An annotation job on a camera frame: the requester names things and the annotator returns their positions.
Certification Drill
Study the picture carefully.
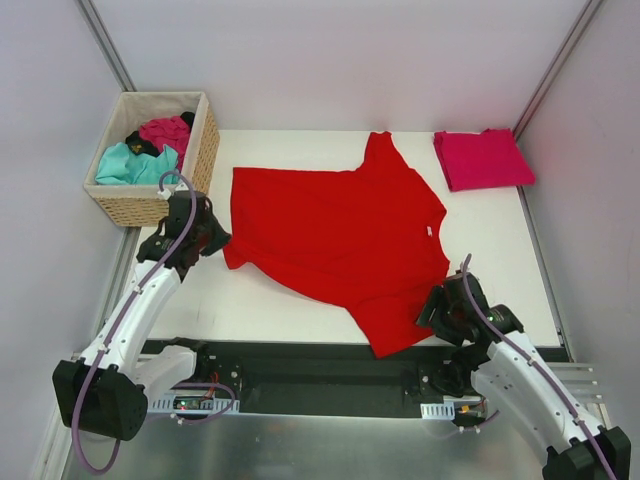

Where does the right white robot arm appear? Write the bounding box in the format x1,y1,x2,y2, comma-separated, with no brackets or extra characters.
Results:
416,271,632,479

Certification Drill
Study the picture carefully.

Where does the magenta t shirt in basket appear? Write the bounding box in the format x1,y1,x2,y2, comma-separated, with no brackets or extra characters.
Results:
139,111,195,163

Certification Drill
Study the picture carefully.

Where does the teal t shirt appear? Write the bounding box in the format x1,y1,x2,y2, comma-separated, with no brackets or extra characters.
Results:
95,142,178,186

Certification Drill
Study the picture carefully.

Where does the grey cable duct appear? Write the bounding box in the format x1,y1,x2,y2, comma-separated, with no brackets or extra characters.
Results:
147,394,240,415
420,402,456,421

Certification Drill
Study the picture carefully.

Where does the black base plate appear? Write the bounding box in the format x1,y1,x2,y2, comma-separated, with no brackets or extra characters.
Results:
194,341,454,419

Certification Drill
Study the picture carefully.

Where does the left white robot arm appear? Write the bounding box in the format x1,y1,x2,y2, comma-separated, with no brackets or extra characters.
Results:
52,191,231,441

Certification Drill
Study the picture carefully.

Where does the red t shirt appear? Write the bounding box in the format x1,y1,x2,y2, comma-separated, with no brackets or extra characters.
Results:
224,132,450,358

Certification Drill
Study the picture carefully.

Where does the right grey cable duct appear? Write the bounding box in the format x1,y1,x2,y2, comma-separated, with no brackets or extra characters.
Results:
420,402,456,421

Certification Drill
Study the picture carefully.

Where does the folded magenta t shirt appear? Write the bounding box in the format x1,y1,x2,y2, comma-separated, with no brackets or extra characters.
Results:
433,129,536,192

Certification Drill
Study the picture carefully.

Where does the black t shirt in basket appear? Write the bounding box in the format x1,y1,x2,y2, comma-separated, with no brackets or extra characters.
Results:
125,127,164,157

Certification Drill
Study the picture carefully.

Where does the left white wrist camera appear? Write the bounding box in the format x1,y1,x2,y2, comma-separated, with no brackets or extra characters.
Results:
157,180,193,201

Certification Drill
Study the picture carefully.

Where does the woven wicker basket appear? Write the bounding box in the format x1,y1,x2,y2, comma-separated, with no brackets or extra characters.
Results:
84,91,220,227

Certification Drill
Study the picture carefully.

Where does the left grey cable duct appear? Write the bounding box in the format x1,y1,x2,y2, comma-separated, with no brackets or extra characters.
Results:
147,394,240,415

